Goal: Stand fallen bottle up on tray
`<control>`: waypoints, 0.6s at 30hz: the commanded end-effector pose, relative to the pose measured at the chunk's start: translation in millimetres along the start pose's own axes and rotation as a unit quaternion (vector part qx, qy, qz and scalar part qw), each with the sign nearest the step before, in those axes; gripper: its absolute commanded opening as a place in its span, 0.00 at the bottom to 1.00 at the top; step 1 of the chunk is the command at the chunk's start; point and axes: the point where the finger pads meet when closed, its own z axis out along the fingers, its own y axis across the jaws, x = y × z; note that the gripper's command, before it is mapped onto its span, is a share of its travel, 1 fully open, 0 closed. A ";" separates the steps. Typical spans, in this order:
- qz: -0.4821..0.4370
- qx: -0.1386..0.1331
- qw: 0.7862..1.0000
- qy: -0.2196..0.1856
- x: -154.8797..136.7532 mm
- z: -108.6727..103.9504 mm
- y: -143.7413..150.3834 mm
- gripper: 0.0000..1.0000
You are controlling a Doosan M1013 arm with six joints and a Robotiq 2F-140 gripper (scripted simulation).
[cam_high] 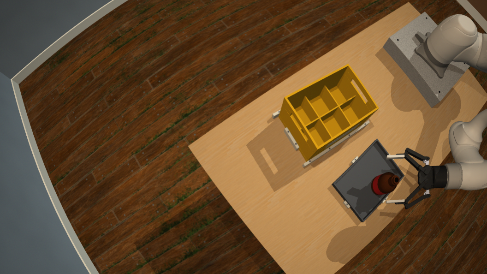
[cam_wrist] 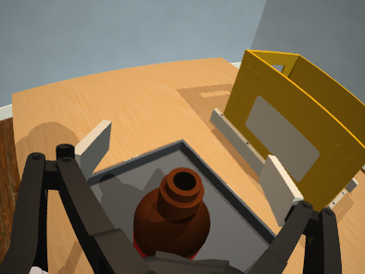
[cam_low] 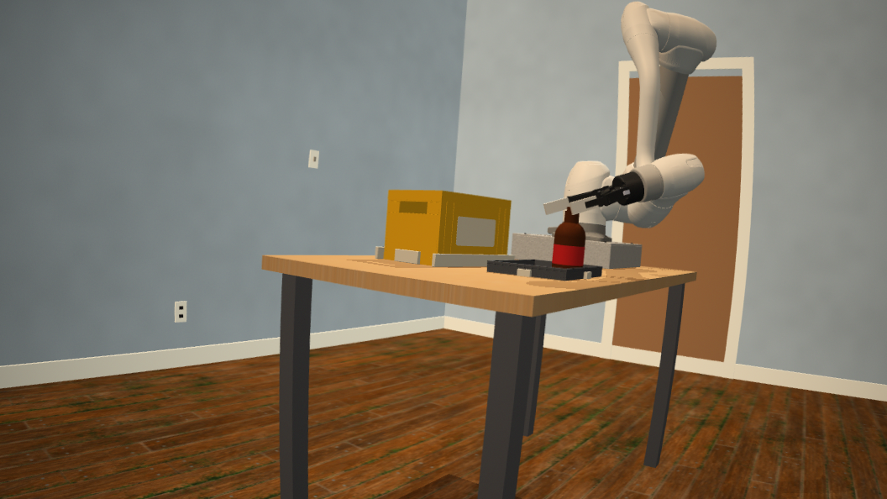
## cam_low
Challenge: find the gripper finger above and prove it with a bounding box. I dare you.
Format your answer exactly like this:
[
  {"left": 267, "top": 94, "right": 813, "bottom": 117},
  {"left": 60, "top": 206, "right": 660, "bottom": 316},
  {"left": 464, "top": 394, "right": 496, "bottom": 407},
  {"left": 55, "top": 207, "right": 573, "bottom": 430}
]
[
  {"left": 569, "top": 185, "right": 631, "bottom": 215},
  {"left": 543, "top": 186, "right": 609, "bottom": 215}
]

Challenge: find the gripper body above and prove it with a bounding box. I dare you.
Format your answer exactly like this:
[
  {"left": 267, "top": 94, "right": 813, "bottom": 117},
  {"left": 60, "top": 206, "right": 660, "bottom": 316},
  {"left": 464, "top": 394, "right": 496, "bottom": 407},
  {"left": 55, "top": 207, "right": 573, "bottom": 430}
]
[{"left": 611, "top": 171, "right": 644, "bottom": 206}]

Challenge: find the yellow divided crate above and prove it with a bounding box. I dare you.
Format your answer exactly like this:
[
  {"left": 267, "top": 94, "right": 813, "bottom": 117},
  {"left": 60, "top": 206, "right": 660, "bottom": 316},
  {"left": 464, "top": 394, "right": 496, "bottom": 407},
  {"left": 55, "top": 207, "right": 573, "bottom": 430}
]
[{"left": 384, "top": 190, "right": 512, "bottom": 265}]

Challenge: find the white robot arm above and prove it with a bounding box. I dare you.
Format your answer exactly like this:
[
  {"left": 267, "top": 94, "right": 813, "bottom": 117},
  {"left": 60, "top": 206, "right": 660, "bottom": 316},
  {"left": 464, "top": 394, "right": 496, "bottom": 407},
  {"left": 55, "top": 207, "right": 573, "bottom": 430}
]
[{"left": 564, "top": 2, "right": 716, "bottom": 242}]

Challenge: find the brown bottle with red label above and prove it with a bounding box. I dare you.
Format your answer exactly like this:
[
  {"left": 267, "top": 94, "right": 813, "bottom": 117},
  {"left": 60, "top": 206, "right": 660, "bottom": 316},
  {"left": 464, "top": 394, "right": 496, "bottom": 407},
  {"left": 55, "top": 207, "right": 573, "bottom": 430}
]
[{"left": 552, "top": 207, "right": 585, "bottom": 269}]

